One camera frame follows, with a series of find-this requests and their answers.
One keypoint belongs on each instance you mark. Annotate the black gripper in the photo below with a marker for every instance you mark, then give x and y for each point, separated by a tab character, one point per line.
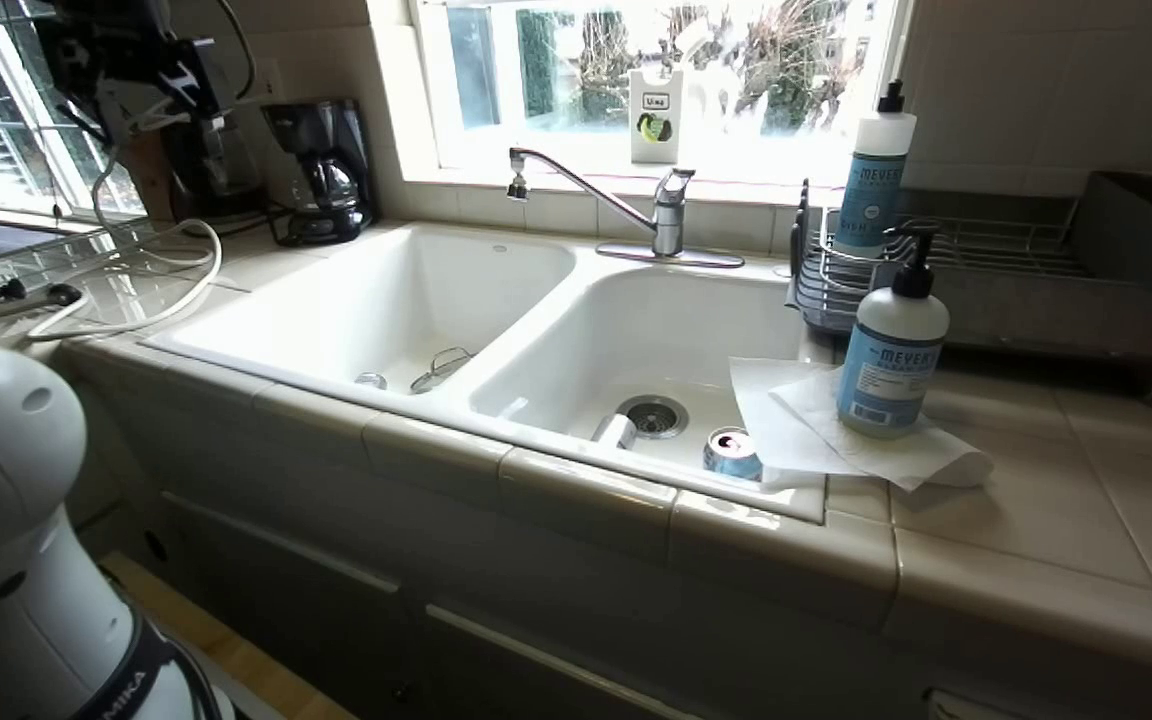
120	52

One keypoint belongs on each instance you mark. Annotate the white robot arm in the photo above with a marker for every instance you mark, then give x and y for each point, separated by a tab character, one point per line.
2	533

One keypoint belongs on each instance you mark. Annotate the black coffee maker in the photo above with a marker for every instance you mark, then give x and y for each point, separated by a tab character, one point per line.
299	126

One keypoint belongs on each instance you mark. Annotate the wooden knife block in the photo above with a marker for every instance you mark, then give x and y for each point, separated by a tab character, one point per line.
150	173

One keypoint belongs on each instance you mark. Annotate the white double sink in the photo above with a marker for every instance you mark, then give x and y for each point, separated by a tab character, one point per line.
376	292

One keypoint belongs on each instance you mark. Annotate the large kitchen window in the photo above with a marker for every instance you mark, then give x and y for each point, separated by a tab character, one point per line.
551	65

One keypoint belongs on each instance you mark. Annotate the white card green print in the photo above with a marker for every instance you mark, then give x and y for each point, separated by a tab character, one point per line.
659	126

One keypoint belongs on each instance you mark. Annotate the chrome faucet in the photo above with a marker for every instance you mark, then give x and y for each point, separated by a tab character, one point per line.
667	215

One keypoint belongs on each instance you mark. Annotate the small white cup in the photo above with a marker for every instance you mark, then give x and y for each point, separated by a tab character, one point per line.
617	430

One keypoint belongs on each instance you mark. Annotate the grey cabinet front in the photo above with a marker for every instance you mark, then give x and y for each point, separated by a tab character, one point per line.
469	574

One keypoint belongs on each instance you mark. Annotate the metal drain strainer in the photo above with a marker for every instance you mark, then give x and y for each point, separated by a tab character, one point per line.
652	412

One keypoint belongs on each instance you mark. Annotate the small blue can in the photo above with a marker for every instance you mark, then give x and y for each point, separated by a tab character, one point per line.
734	457

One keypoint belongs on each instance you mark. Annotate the tall soap bottle blue label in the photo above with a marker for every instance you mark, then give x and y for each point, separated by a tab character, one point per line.
874	187

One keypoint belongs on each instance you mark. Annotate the white paper towel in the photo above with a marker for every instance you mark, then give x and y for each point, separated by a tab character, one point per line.
790	425

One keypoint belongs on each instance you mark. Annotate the short pump soap bottle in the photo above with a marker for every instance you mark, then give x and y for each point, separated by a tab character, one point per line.
890	361

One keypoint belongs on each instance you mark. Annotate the grey dish rack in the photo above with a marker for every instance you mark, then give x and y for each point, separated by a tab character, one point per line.
1108	292

